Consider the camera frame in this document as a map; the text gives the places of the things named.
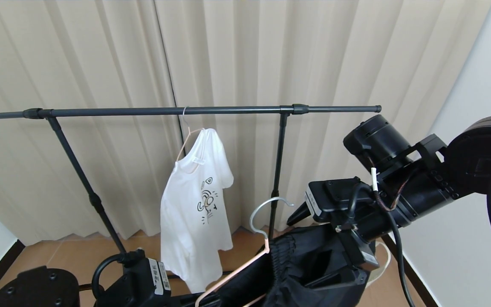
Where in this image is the white laundry basket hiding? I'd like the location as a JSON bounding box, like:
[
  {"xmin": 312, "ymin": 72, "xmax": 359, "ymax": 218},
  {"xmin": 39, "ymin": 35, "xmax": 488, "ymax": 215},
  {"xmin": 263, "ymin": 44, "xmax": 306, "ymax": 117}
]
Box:
[{"xmin": 365, "ymin": 241, "xmax": 392, "ymax": 287}]

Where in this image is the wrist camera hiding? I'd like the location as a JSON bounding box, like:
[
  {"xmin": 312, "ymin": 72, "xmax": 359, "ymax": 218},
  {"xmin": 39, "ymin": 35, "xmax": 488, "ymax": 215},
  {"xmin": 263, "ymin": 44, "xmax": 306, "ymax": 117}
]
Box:
[
  {"xmin": 304, "ymin": 177, "xmax": 374, "ymax": 224},
  {"xmin": 96, "ymin": 256, "xmax": 173, "ymax": 307}
]

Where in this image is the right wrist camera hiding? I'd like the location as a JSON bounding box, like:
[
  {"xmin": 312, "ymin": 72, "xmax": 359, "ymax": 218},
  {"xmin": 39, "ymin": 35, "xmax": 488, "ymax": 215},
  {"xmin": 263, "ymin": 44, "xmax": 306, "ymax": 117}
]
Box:
[{"xmin": 304, "ymin": 177, "xmax": 374, "ymax": 224}]

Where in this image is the white printed t-shirt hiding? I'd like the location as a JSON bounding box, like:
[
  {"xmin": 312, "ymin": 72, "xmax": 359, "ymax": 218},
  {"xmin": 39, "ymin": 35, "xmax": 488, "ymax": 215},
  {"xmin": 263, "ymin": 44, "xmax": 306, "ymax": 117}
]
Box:
[{"xmin": 160, "ymin": 128, "xmax": 234, "ymax": 294}]

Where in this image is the black garment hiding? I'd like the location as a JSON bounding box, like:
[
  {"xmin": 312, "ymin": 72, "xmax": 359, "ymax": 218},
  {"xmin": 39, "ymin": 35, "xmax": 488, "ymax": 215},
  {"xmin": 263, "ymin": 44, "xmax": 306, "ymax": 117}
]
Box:
[{"xmin": 211, "ymin": 224, "xmax": 378, "ymax": 307}]

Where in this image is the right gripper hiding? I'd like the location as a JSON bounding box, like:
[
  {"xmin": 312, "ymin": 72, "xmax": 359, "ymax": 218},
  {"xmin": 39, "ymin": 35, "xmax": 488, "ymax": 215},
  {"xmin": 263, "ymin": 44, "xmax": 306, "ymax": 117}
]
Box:
[{"xmin": 287, "ymin": 200, "xmax": 412, "ymax": 291}]

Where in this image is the beige curtain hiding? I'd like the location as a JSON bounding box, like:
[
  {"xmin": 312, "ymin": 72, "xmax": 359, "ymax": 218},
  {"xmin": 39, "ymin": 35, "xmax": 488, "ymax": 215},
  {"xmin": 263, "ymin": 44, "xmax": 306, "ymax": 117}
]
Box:
[{"xmin": 0, "ymin": 0, "xmax": 491, "ymax": 248}]

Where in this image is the black clothes rack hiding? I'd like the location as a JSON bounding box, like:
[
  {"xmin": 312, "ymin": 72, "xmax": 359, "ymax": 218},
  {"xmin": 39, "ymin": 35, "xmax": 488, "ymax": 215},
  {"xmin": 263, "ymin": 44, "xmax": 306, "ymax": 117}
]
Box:
[{"xmin": 0, "ymin": 104, "xmax": 382, "ymax": 290}]

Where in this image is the pink clothes hanger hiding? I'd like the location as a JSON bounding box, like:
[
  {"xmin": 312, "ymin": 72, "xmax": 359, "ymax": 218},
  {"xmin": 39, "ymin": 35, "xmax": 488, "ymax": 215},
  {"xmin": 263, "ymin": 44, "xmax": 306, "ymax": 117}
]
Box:
[
  {"xmin": 194, "ymin": 197, "xmax": 295, "ymax": 307},
  {"xmin": 175, "ymin": 107, "xmax": 205, "ymax": 162}
]

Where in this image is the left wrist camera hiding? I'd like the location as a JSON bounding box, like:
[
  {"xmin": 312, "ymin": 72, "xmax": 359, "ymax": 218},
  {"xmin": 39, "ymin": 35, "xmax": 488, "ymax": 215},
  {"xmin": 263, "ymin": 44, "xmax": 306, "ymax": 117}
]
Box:
[{"xmin": 96, "ymin": 256, "xmax": 173, "ymax": 307}]

